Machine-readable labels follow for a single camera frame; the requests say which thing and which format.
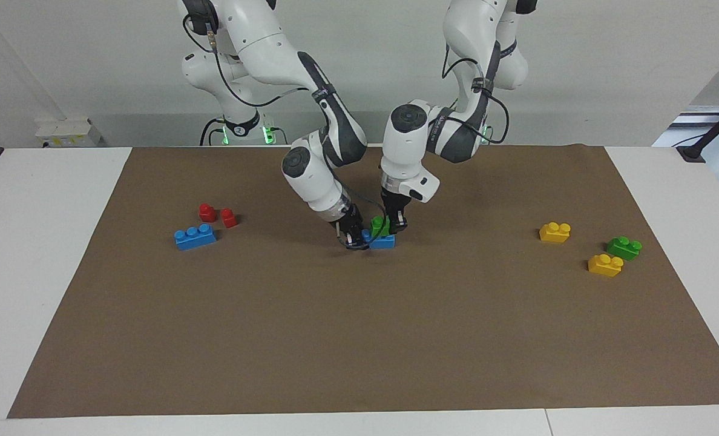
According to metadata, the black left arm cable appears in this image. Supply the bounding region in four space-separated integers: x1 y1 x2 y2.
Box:
442 58 510 146

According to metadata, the yellow two-stud toy brick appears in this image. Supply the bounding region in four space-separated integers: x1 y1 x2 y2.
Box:
539 222 572 244
588 254 625 278

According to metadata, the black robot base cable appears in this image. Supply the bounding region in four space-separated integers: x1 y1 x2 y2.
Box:
200 117 226 147

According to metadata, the white wall socket box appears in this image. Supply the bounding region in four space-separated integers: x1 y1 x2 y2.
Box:
35 117 101 148

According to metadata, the black stand with pole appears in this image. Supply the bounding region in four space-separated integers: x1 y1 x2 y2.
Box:
677 96 719 163

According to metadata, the brown table mat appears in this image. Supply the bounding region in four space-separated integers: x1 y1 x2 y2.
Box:
7 144 719 420

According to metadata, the blue three-stud toy brick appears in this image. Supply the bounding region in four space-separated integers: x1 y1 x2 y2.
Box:
174 223 218 251
361 229 396 250

